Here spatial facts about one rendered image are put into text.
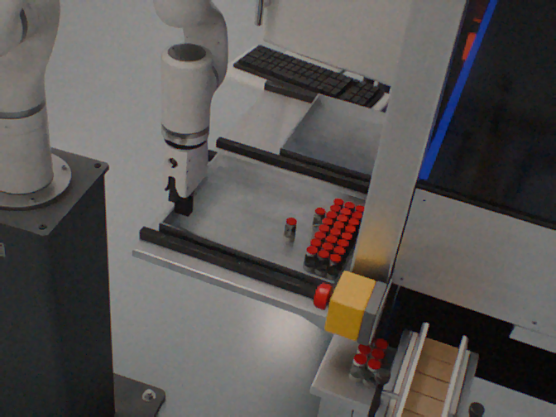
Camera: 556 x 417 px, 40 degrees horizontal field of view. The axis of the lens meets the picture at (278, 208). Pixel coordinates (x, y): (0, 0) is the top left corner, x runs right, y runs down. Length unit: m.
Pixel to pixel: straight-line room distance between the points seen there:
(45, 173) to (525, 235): 0.92
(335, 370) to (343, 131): 0.70
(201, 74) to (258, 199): 0.38
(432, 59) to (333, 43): 1.20
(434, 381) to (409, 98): 0.44
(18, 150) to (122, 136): 1.79
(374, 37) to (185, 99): 0.96
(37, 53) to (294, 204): 0.56
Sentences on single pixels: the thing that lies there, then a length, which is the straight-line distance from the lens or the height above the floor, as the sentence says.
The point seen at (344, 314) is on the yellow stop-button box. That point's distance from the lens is 1.16.
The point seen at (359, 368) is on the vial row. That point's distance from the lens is 1.22.
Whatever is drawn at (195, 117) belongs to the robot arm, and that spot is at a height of 1.14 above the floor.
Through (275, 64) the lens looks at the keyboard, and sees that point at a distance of 2.13.
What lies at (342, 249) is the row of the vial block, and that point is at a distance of 1.38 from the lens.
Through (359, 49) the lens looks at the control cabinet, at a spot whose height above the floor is 0.88.
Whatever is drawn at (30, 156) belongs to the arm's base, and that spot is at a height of 0.96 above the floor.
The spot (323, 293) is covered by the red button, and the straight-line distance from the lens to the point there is 1.18.
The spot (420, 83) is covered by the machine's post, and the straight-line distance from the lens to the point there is 1.01.
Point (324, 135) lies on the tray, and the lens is 1.76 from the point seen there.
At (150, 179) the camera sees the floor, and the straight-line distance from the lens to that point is 3.03.
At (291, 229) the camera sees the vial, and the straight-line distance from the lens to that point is 1.43.
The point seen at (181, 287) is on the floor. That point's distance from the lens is 2.59.
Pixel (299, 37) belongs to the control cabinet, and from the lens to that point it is 2.23.
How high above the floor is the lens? 1.83
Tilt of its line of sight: 39 degrees down
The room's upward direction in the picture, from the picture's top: 8 degrees clockwise
